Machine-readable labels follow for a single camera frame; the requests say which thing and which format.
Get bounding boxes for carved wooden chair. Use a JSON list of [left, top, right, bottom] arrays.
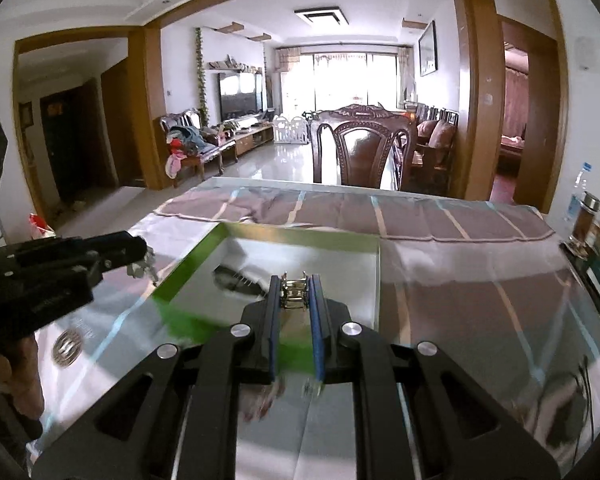
[[308, 104, 417, 192]]

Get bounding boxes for white wrist watch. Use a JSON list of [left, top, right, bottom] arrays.
[[126, 246, 160, 286]]

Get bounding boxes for white baby fence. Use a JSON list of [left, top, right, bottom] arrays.
[[272, 116, 309, 145]]

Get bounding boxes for black power adapter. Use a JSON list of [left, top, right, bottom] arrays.
[[545, 387, 588, 448]]

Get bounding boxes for armchair with clothes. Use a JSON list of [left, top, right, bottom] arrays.
[[159, 108, 238, 188]]

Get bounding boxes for framed wall picture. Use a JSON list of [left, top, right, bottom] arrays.
[[418, 21, 438, 77]]

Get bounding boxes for gold brooch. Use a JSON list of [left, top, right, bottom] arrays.
[[280, 272, 309, 310]]

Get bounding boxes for glass tea jar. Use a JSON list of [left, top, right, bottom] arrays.
[[568, 192, 600, 258]]

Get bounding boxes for wooden tv cabinet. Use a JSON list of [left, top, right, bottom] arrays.
[[233, 122, 274, 157]]

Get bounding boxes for flat screen television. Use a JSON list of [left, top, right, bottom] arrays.
[[218, 72, 263, 120]]

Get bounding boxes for person left hand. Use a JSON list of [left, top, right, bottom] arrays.
[[0, 335, 44, 420]]

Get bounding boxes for black wrist watch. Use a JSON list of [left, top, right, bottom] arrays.
[[212, 264, 268, 297]]

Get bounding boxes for plaid tablecloth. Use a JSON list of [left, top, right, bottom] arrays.
[[30, 178, 600, 479]]

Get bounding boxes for plastic water bottle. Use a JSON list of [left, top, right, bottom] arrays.
[[564, 162, 592, 232]]

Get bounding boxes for green ivy garland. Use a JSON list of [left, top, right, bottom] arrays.
[[194, 27, 209, 127]]

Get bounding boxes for green cardboard box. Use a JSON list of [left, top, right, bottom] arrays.
[[149, 221, 383, 376]]

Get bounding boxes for wooden sofa with cushions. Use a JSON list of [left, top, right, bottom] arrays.
[[410, 104, 460, 196]]

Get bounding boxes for ceiling light fixture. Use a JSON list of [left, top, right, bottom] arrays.
[[294, 6, 349, 27]]

